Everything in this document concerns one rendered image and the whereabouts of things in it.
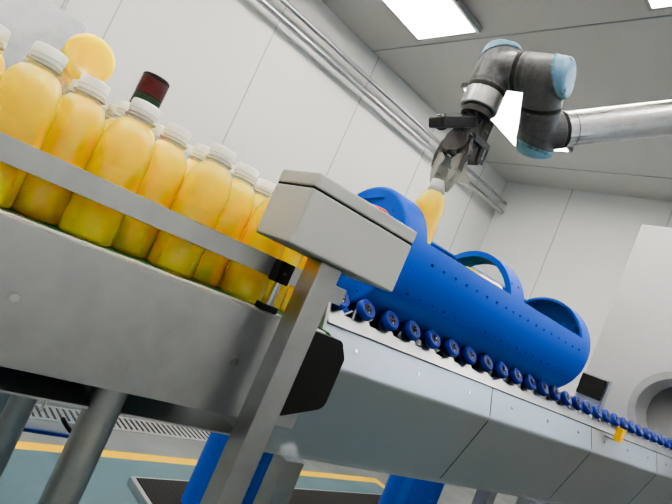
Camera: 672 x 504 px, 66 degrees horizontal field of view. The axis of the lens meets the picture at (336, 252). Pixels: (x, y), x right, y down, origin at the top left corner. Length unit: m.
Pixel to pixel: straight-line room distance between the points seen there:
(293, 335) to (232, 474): 0.20
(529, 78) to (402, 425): 0.83
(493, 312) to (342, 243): 0.68
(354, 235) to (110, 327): 0.34
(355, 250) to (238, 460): 0.33
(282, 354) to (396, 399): 0.48
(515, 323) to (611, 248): 5.37
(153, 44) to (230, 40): 0.65
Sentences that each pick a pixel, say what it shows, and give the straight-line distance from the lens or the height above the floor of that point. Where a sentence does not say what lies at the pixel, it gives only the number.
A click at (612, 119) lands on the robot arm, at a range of 1.41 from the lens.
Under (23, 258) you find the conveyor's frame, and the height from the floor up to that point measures 0.86.
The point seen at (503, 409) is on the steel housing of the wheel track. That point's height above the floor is 0.87.
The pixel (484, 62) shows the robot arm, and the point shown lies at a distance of 1.33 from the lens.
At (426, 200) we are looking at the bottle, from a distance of 1.19.
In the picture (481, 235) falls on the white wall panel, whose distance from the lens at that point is 7.39.
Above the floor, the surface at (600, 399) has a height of 1.01.
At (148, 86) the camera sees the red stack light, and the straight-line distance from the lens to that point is 1.29.
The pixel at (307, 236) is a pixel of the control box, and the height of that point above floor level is 1.02.
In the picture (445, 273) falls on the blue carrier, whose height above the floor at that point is 1.10.
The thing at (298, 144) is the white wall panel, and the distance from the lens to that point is 5.03.
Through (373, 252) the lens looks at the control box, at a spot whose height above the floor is 1.04.
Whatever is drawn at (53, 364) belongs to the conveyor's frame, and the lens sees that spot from 0.73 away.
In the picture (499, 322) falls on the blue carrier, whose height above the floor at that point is 1.07.
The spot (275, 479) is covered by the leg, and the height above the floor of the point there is 0.58.
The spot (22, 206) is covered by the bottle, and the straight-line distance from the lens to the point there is 0.75.
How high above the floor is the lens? 0.96
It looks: 5 degrees up
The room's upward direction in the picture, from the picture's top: 24 degrees clockwise
